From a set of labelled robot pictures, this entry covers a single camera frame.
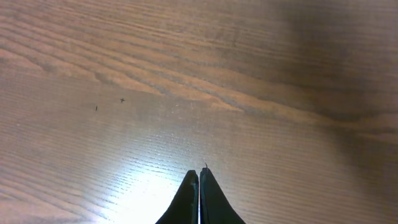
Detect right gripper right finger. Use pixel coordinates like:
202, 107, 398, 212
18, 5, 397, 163
199, 167, 245, 224

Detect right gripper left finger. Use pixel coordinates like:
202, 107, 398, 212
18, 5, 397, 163
156, 170, 199, 224

